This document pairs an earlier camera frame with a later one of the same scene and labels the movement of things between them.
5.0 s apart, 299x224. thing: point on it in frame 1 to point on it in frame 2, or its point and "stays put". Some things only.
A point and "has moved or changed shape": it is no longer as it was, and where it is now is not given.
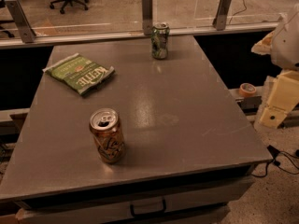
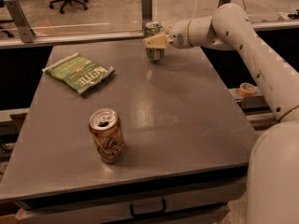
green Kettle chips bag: [79, 73] stays put
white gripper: [288, 44] to [178, 35]
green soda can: [160, 37] has moved or changed shape
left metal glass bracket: [28, 34] stays put
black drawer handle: [148, 214] stays put
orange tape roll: [247, 89] stays put
